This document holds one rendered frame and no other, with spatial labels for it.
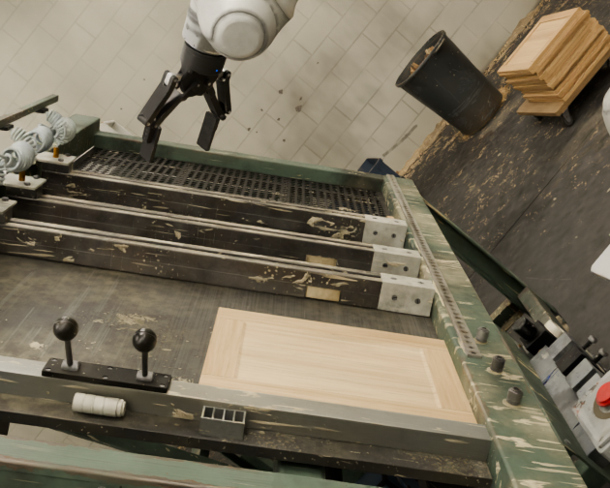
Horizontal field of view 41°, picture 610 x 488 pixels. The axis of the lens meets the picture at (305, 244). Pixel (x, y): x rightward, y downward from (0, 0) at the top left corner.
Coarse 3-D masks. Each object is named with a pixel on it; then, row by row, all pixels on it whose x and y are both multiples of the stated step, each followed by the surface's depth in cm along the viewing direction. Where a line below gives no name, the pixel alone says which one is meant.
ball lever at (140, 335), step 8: (144, 328) 124; (136, 336) 123; (144, 336) 123; (152, 336) 124; (136, 344) 123; (144, 344) 123; (152, 344) 124; (144, 352) 126; (144, 360) 128; (144, 368) 130; (144, 376) 131; (152, 376) 132
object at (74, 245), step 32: (0, 160) 185; (0, 224) 186; (32, 224) 190; (32, 256) 188; (64, 256) 188; (96, 256) 188; (128, 256) 188; (160, 256) 188; (192, 256) 188; (224, 256) 189; (256, 256) 193; (256, 288) 190; (288, 288) 190; (352, 288) 191; (384, 288) 190; (416, 288) 190
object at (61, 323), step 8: (56, 320) 123; (64, 320) 123; (72, 320) 123; (56, 328) 123; (64, 328) 122; (72, 328) 123; (56, 336) 123; (64, 336) 123; (72, 336) 123; (64, 344) 127; (72, 352) 129; (64, 360) 131; (72, 360) 130; (64, 368) 131; (72, 368) 131
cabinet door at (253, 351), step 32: (224, 320) 167; (256, 320) 170; (288, 320) 172; (224, 352) 153; (256, 352) 156; (288, 352) 158; (320, 352) 160; (352, 352) 163; (384, 352) 165; (416, 352) 168; (448, 352) 170; (224, 384) 141; (256, 384) 143; (288, 384) 145; (320, 384) 147; (352, 384) 149; (384, 384) 152; (416, 384) 154; (448, 384) 155; (448, 416) 143
